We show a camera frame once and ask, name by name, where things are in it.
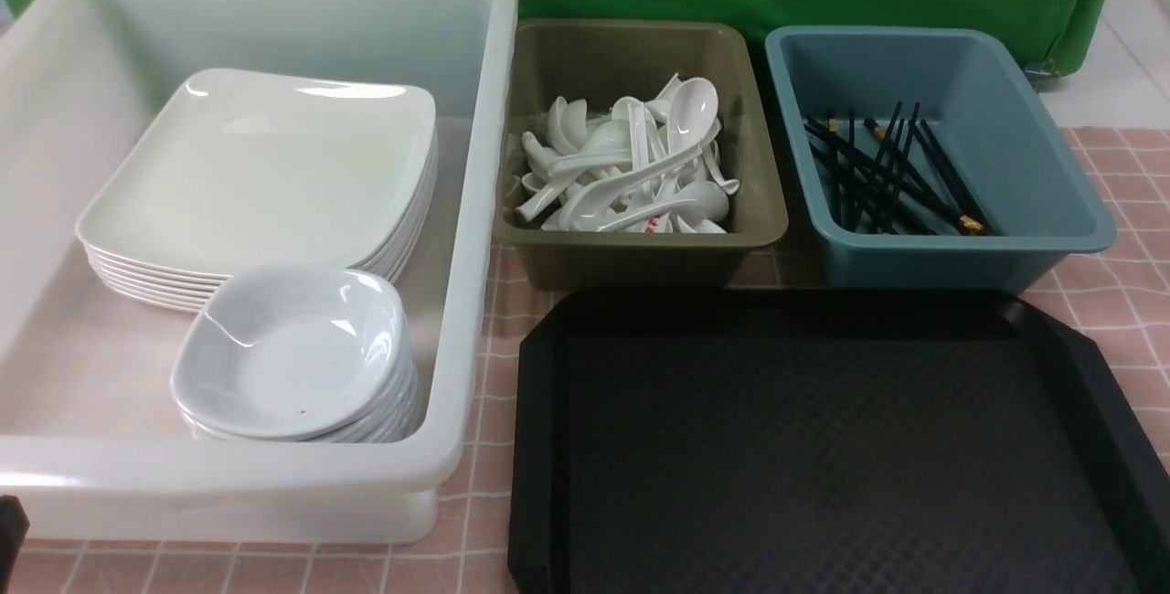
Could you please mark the stack of white square plates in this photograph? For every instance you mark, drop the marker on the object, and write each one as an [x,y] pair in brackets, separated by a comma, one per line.
[387,262]

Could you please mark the pile of white spoons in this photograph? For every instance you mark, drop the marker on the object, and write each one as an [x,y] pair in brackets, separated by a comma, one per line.
[644,166]

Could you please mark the black base corner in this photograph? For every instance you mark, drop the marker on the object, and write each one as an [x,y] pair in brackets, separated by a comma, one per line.
[14,526]

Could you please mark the large white square plate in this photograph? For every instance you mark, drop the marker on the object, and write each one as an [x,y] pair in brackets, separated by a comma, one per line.
[242,170]

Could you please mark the black plastic serving tray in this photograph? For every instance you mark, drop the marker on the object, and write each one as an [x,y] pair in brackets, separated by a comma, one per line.
[826,441]

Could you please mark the pink checkered tablecloth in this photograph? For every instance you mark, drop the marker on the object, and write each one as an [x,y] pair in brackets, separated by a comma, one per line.
[1118,298]

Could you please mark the large white plastic tub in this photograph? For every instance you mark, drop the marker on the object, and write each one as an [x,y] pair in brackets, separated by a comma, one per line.
[93,446]

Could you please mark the white bowl tray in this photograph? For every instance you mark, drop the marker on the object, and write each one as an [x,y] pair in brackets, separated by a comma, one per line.
[300,312]

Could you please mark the olive green plastic bin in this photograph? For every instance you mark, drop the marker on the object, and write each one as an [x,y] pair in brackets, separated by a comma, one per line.
[601,61]

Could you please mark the blue plastic bin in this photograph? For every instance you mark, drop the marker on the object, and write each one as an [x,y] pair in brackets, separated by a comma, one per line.
[980,105]

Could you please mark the pile of black chopsticks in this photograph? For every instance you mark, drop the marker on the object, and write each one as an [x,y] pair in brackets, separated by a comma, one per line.
[894,177]

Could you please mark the stack of white bowls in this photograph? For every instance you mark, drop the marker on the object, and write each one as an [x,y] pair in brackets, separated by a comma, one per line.
[329,399]

